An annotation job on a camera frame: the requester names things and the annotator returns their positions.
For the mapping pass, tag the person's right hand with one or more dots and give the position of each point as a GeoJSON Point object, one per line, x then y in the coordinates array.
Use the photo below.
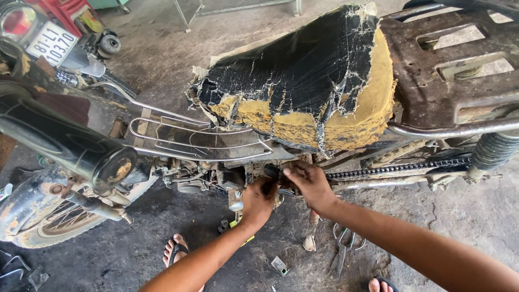
{"type": "Point", "coordinates": [314, 188]}

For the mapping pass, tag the person's left hand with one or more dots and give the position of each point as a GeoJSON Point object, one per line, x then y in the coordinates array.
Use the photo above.
{"type": "Point", "coordinates": [255, 205]}

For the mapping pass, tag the person's left fingers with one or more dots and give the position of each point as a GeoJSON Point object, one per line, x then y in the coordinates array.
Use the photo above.
{"type": "Point", "coordinates": [271, 186]}

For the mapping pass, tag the black rubber engine part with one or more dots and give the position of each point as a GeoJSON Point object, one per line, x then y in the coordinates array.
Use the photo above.
{"type": "Point", "coordinates": [272, 171]}

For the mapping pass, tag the yellow plastic piece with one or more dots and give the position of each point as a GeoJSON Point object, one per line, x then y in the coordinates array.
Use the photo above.
{"type": "Point", "coordinates": [243, 239]}

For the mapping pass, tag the dirty motorbike engine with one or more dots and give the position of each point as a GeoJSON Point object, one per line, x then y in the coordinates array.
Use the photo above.
{"type": "Point", "coordinates": [202, 178]}

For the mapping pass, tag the small metal plate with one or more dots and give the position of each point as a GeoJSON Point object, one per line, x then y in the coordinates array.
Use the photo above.
{"type": "Point", "coordinates": [279, 265]}

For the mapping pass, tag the metal scissors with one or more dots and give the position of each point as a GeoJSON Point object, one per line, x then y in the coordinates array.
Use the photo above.
{"type": "Point", "coordinates": [341, 253]}

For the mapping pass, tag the torn black motorbike seat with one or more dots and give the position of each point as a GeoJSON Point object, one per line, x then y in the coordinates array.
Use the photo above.
{"type": "Point", "coordinates": [300, 77]}

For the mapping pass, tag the person's left foot in sandal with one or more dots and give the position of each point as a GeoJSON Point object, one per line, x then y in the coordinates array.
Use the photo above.
{"type": "Point", "coordinates": [176, 249]}

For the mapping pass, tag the person's foot in sandal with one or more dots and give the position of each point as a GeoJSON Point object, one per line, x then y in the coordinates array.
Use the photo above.
{"type": "Point", "coordinates": [176, 249]}
{"type": "Point", "coordinates": [381, 285]}

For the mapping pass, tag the person's right foot in sandal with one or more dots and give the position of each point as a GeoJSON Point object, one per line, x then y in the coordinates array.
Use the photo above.
{"type": "Point", "coordinates": [381, 285]}

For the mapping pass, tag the rusty metal part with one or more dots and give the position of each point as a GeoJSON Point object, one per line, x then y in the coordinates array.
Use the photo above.
{"type": "Point", "coordinates": [118, 127]}

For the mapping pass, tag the rusty front wheel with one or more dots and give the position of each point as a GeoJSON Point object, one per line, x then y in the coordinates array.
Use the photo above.
{"type": "Point", "coordinates": [77, 221]}

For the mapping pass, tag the rusty rear luggage rack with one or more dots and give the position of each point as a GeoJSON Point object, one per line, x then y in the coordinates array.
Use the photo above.
{"type": "Point", "coordinates": [442, 85]}

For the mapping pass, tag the small black pulley wheel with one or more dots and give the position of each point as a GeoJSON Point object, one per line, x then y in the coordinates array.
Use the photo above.
{"type": "Point", "coordinates": [109, 46]}

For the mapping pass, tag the parked motorbike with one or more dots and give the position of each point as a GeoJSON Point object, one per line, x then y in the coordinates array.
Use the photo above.
{"type": "Point", "coordinates": [93, 65]}

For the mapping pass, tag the black shock absorber spring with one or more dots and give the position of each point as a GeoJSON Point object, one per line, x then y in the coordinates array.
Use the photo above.
{"type": "Point", "coordinates": [492, 150]}

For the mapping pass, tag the rusty front mudguard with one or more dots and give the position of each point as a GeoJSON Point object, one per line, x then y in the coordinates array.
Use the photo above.
{"type": "Point", "coordinates": [24, 202]}

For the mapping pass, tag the small grey scrap piece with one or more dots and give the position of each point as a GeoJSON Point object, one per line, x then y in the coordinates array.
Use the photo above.
{"type": "Point", "coordinates": [38, 278]}

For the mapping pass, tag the white licence plate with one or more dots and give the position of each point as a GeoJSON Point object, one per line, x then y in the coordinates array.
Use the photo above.
{"type": "Point", "coordinates": [52, 43]}

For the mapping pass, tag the bent metal hex keys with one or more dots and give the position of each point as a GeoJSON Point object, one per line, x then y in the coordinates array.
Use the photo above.
{"type": "Point", "coordinates": [12, 263]}

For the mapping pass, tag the red plastic crate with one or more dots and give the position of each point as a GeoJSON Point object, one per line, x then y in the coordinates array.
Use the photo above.
{"type": "Point", "coordinates": [61, 12]}

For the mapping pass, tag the red tail light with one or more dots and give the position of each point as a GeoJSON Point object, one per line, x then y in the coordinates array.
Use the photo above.
{"type": "Point", "coordinates": [18, 22]}

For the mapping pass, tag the grey metal frame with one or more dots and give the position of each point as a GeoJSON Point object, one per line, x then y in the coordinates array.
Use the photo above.
{"type": "Point", "coordinates": [243, 7]}

